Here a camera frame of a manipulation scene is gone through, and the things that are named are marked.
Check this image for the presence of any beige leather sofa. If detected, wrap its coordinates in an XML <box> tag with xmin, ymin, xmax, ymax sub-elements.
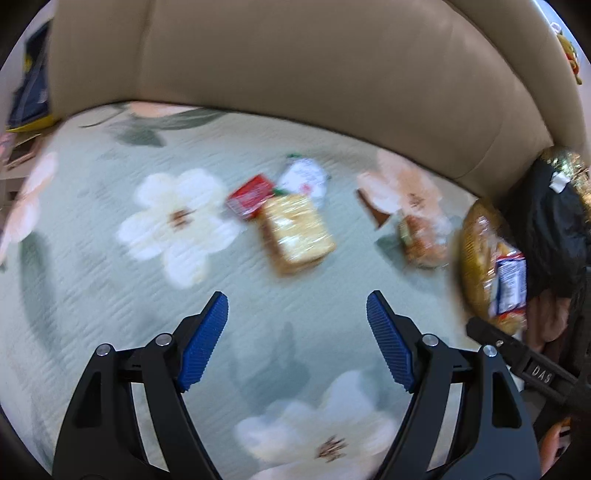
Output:
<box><xmin>48</xmin><ymin>1</ymin><xmax>590</xmax><ymax>197</ymax></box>

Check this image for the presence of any person's hand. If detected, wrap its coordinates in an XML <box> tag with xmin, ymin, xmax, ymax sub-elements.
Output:
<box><xmin>540</xmin><ymin>416</ymin><xmax>591</xmax><ymax>480</ymax></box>

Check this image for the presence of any white green snack packet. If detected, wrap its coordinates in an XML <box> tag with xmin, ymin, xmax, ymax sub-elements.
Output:
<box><xmin>274</xmin><ymin>154</ymin><xmax>331</xmax><ymax>208</ymax></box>

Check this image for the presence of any floral quilted seat cover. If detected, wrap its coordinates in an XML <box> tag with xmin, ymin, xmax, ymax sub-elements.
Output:
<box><xmin>1</xmin><ymin>102</ymin><xmax>472</xmax><ymax>479</ymax></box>

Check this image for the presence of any black jacket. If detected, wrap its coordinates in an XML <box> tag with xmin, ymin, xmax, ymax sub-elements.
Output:
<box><xmin>497</xmin><ymin>146</ymin><xmax>590</xmax><ymax>299</ymax></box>

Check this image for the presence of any gold ribbed glass plate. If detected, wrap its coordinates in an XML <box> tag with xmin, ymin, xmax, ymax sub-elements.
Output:
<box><xmin>460</xmin><ymin>199</ymin><xmax>527</xmax><ymax>336</ymax></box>

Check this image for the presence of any brown biscuit clear packet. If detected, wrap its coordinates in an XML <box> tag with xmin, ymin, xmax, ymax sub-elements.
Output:
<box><xmin>398</xmin><ymin>214</ymin><xmax>452</xmax><ymax>269</ymax></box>

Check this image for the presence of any square cracker stack packet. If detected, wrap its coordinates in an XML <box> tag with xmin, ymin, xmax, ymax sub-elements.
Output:
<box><xmin>259</xmin><ymin>194</ymin><xmax>335</xmax><ymax>275</ymax></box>

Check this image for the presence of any small red packet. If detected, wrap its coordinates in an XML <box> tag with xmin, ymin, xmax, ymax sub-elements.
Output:
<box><xmin>225</xmin><ymin>174</ymin><xmax>274</xmax><ymax>220</ymax></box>

